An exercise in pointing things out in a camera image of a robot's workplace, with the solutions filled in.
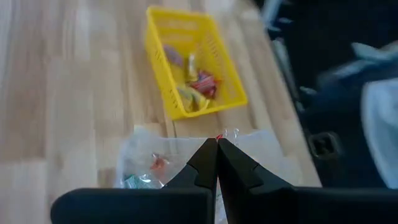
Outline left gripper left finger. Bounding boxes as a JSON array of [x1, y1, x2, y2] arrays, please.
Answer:
[[50, 138, 218, 224]]

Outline purple candy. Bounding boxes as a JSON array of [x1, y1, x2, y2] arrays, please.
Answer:
[[163, 45, 184, 68]]

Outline black aluminium table frame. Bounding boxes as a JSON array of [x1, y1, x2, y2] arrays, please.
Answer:
[[267, 30, 346, 189]]

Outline teal candy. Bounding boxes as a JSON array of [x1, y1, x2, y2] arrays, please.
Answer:
[[123, 174, 164, 190]]

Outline pale yellow candy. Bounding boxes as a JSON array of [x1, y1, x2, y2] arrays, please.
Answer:
[[186, 52, 198, 82]]

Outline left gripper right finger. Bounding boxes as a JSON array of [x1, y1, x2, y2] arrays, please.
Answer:
[[218, 138, 398, 224]]

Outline clear plastic bin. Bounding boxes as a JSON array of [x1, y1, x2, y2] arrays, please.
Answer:
[[114, 125, 305, 224]]

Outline yellow plastic basket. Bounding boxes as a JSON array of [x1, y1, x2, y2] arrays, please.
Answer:
[[144, 6, 249, 121]]

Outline red candy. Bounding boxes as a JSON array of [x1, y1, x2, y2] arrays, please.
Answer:
[[150, 154, 170, 170], [189, 70, 222, 100], [215, 127, 241, 141]]

